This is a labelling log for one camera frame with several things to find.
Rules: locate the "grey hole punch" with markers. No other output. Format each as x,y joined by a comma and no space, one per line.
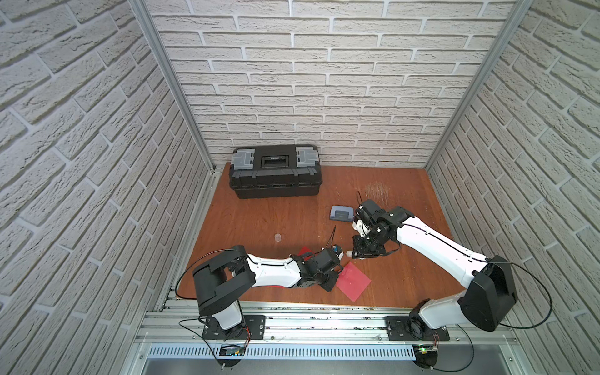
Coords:
342,214

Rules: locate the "dark red envelope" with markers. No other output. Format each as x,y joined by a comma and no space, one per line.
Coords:
352,282

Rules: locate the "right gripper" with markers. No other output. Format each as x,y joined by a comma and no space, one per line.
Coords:
359,252

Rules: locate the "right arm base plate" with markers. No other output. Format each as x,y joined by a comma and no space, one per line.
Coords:
406,328

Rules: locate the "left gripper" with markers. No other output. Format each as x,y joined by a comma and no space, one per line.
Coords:
329,265

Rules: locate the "black plastic toolbox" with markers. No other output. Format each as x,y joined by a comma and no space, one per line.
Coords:
275,171

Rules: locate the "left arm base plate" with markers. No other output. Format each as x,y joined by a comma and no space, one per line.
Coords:
252,326

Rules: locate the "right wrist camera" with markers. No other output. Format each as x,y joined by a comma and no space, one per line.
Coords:
362,229

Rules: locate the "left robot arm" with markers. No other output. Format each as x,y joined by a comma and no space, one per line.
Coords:
222,280

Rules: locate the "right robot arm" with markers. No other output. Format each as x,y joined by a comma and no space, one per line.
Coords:
489,288

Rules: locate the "aluminium rail frame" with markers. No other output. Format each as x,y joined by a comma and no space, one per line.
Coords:
299,331

